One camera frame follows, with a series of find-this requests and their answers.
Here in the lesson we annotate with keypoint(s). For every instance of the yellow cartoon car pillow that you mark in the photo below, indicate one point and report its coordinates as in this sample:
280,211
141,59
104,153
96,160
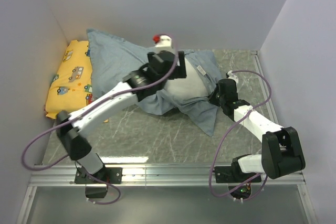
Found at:
71,87

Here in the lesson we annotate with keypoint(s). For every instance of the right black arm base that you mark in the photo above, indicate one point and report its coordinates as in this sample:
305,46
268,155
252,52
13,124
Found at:
229,175

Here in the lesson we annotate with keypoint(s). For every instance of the grey striped pillowcase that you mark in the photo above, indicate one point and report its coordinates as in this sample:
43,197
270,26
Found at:
116,60

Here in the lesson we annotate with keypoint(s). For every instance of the white pillow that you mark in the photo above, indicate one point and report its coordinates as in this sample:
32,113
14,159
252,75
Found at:
187,88

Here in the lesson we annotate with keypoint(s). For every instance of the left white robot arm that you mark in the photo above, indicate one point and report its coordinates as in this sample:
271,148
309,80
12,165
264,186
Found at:
73,128

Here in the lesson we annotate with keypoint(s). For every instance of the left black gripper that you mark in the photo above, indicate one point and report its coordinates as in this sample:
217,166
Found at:
179,72

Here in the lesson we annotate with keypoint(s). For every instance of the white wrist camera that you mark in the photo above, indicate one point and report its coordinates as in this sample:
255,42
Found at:
231,75
163,43

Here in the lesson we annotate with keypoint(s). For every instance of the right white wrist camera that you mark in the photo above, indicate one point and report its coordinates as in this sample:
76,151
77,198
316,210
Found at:
231,75

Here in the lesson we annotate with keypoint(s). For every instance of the aluminium front rail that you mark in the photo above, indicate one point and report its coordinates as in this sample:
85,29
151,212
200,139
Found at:
142,174

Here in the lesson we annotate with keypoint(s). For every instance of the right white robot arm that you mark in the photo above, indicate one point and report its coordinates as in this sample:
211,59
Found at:
281,151

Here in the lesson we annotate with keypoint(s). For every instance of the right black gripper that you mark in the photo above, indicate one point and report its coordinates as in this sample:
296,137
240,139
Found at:
211,97

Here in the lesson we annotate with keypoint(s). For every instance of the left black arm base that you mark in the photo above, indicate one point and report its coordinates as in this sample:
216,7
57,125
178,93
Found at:
97,185

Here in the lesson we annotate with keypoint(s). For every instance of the aluminium right side rail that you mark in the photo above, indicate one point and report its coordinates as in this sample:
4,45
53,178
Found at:
269,105

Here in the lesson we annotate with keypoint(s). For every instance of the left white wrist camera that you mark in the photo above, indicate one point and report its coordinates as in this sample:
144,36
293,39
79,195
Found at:
163,43

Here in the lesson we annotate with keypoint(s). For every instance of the aluminium rail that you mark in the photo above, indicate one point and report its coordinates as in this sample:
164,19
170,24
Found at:
269,105
142,174

